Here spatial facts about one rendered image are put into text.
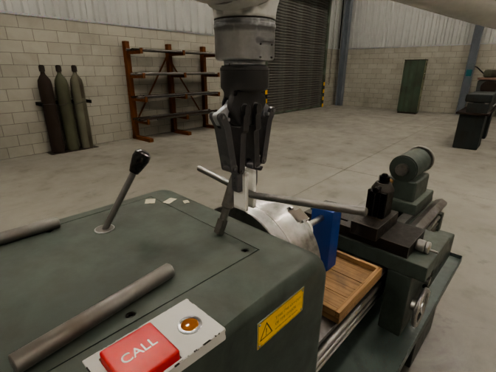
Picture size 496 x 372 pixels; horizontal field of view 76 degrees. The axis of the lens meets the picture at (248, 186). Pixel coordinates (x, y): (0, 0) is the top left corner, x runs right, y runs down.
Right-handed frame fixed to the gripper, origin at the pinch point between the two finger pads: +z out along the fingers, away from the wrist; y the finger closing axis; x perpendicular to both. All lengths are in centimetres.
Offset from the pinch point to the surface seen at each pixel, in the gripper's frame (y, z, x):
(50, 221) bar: -23.7, 7.3, 27.5
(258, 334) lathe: -11.9, 14.1, -14.1
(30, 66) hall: 136, -23, 668
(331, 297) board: 38, 46, 0
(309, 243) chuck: 20.3, 18.9, -1.6
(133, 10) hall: 359, -139, 686
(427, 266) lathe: 71, 42, -17
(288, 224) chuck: 17.3, 14.1, 2.7
